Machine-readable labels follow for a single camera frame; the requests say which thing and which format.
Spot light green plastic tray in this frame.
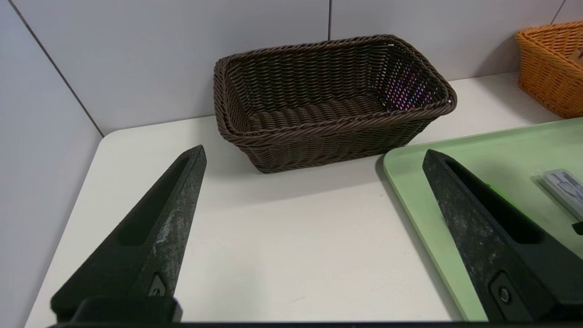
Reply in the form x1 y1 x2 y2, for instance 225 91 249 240
383 118 583 322

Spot yellow spoon with green handle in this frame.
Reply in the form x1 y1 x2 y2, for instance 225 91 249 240
485 182 524 215

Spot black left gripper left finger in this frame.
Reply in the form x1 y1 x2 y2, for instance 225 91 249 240
51 146 207 323

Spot clear grey cutlery case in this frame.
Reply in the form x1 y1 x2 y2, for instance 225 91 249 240
531 168 583 221

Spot dark brown wicker basket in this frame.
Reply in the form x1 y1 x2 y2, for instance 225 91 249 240
213 34 457 174

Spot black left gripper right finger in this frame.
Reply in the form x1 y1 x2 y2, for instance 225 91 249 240
422 149 583 323

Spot orange wicker basket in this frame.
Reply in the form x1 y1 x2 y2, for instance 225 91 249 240
515 21 583 119

